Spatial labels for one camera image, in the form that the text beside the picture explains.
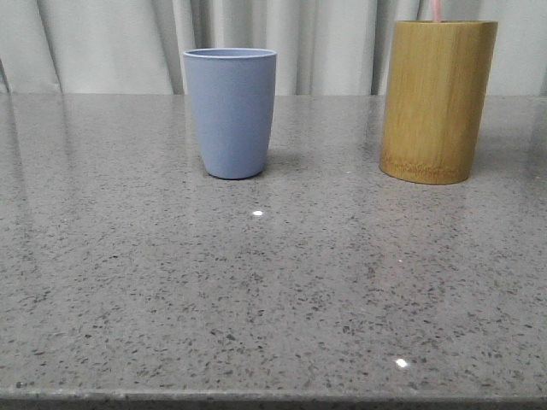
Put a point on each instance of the blue plastic cup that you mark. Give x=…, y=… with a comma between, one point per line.
x=232, y=100

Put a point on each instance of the bamboo chopstick holder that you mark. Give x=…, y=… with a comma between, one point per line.
x=435, y=95

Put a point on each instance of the grey pleated curtain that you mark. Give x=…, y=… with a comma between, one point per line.
x=329, y=48

